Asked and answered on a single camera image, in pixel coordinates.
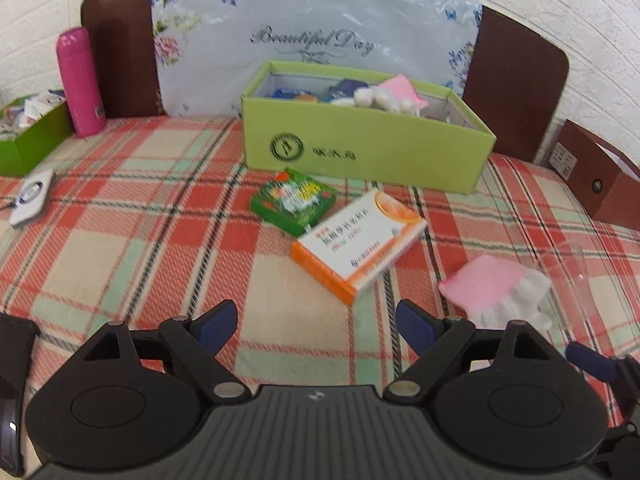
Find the orange white medicine box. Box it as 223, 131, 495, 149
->
291, 190, 426, 306

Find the clear plastic cup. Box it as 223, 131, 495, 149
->
537, 240, 620, 328

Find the white glove pink cuff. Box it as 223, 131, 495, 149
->
330, 75, 430, 117

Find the pink thermos bottle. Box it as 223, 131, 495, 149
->
55, 27, 106, 138

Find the green tray box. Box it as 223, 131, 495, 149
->
1, 90, 74, 178

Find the plaid bed sheet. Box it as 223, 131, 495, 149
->
1, 117, 639, 389

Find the floral pillow Beautiful Day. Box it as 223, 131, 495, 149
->
151, 0, 483, 116

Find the dark brown headboard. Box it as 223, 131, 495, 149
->
80, 0, 570, 162

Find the teal purple box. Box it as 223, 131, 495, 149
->
321, 79, 369, 103

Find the blue small box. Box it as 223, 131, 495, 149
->
271, 89, 318, 102

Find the white charger device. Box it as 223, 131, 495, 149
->
9, 169, 54, 229

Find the dark green small box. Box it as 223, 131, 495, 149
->
250, 168, 336, 237

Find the brown cardboard box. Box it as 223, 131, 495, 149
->
548, 120, 640, 231

